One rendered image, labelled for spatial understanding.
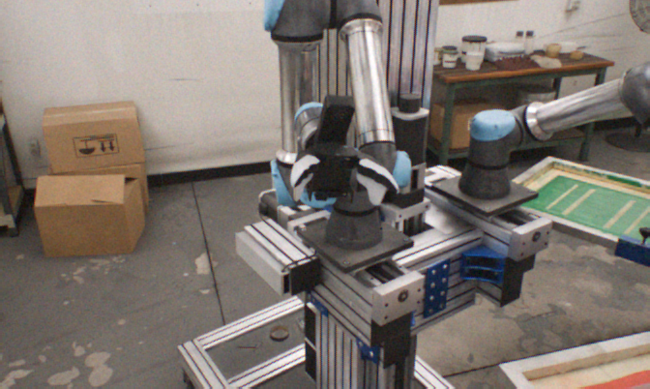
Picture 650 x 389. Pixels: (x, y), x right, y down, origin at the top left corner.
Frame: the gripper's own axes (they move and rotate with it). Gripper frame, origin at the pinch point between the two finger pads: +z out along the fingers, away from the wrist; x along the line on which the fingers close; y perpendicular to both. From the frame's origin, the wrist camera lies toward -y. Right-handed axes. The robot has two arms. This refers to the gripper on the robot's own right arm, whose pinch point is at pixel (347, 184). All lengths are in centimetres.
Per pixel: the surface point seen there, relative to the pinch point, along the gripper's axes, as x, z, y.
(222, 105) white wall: 13, -377, 108
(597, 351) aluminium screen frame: -81, -35, 58
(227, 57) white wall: 12, -378, 69
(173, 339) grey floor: 32, -177, 174
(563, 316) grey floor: -175, -163, 145
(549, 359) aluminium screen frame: -68, -34, 60
